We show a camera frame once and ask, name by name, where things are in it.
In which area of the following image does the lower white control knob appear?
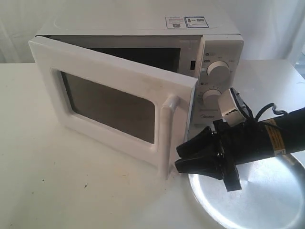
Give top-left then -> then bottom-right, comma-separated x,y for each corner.
202,89 -> 221,106

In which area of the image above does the blue white label sticker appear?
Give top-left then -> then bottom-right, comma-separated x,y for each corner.
165,16 -> 209,29

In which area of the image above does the upper white control knob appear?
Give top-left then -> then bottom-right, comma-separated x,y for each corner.
207,61 -> 230,80

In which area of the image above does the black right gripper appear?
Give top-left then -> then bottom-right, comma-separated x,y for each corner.
174,119 -> 269,192

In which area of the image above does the black camera cable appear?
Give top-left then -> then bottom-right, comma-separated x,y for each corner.
243,102 -> 290,125

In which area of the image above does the white curtain backdrop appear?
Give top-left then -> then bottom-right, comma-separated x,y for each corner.
0,0 -> 305,64

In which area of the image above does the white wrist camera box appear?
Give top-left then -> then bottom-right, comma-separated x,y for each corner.
218,87 -> 249,126

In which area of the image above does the round stainless steel plate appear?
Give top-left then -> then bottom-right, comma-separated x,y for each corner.
188,152 -> 305,229

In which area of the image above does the white microwave oven body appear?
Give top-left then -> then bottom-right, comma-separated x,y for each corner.
37,1 -> 244,125

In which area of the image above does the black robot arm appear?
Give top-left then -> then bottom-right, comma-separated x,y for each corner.
175,109 -> 305,192

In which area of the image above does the white control knob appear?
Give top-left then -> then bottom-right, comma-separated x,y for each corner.
202,89 -> 221,106
207,61 -> 230,80

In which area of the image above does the white microwave door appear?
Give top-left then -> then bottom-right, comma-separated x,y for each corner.
29,36 -> 197,179

